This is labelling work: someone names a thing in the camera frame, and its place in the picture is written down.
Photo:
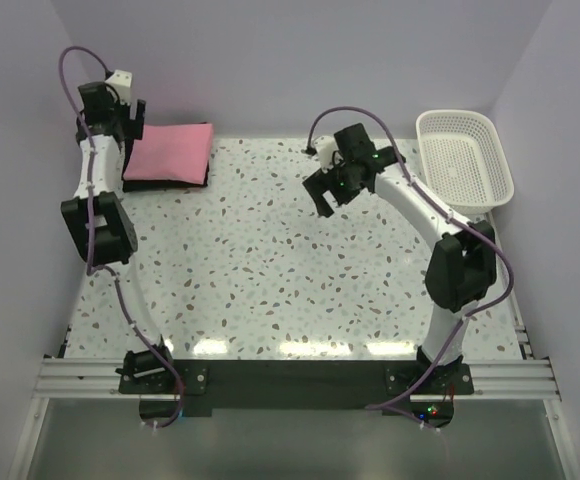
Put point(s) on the aluminium frame rail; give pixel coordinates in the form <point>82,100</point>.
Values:
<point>509,426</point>

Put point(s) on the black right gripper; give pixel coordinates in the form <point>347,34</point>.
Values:
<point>322,181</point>

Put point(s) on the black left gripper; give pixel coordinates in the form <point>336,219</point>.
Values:
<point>134,127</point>

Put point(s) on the folded black t shirt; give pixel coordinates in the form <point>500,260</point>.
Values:
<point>165,184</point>

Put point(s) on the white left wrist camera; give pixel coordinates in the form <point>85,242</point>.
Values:
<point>121,81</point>

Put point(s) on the white plastic basket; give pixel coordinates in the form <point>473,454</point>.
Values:
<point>463,160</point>

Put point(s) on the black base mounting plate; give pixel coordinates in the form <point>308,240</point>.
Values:
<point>198,388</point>

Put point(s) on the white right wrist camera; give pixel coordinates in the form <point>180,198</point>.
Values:
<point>325,150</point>

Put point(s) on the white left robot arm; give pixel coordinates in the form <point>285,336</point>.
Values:
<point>101,229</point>

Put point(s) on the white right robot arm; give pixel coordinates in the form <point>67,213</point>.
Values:
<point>462,265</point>

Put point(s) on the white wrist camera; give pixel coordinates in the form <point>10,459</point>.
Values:
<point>325,150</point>
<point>121,81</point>

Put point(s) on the pink t shirt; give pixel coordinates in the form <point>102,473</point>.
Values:
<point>170,152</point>

